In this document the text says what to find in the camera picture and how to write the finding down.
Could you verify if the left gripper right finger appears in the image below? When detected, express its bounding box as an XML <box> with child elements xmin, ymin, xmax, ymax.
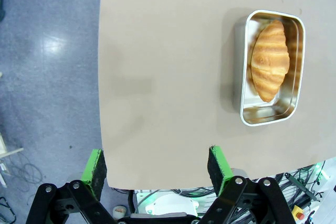
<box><xmin>199</xmin><ymin>145</ymin><xmax>295</xmax><ymax>224</ymax></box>

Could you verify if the golden croissant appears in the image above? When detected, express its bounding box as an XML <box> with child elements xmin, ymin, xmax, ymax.
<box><xmin>250</xmin><ymin>19</ymin><xmax>290</xmax><ymax>103</ymax></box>

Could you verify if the black floor cable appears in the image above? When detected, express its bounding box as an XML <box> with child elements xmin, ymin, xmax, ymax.
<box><xmin>0</xmin><ymin>153</ymin><xmax>43</xmax><ymax>224</ymax></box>

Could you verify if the steel rectangular container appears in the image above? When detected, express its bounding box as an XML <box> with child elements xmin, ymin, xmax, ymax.
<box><xmin>232</xmin><ymin>9</ymin><xmax>306</xmax><ymax>127</ymax></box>

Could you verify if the yellow emergency stop box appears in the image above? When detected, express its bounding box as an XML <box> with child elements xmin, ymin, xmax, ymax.
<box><xmin>293</xmin><ymin>204</ymin><xmax>307</xmax><ymax>221</ymax></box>

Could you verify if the white robot base unit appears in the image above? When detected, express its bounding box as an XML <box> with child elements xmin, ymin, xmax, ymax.
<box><xmin>135</xmin><ymin>191</ymin><xmax>201</xmax><ymax>217</ymax></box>

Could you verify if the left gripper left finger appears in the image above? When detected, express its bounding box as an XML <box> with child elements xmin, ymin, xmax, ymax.
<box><xmin>26</xmin><ymin>148</ymin><xmax>118</xmax><ymax>224</ymax></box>

